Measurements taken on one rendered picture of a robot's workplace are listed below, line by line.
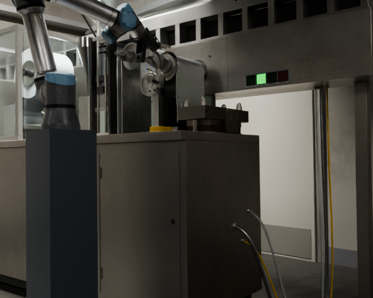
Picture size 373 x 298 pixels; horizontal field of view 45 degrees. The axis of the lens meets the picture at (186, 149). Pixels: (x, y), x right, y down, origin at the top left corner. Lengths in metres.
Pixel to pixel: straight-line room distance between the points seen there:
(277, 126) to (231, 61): 1.30
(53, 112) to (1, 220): 1.29
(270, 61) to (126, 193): 0.97
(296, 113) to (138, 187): 1.85
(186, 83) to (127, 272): 0.96
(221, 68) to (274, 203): 1.53
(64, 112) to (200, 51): 1.06
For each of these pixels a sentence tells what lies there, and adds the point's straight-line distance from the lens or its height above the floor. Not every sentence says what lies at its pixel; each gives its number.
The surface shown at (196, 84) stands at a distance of 2.37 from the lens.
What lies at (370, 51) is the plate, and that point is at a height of 1.25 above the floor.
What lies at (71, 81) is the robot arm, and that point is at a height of 1.09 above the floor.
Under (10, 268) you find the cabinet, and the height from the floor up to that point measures 0.15.
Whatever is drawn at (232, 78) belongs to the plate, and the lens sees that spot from 2.44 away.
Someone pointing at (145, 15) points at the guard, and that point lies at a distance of 2.95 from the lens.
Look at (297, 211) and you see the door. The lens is 3.57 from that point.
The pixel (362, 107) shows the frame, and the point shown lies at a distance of 2.31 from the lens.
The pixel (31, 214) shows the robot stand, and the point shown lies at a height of 0.57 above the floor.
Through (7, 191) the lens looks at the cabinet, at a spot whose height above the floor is 0.60.
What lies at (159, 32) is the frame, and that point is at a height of 1.55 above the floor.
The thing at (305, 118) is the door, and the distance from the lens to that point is 3.52.
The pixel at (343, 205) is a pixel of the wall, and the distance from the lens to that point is 3.44.
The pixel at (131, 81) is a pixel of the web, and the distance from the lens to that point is 2.56.
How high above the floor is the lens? 0.79
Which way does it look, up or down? 1 degrees up
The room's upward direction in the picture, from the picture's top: 1 degrees counter-clockwise
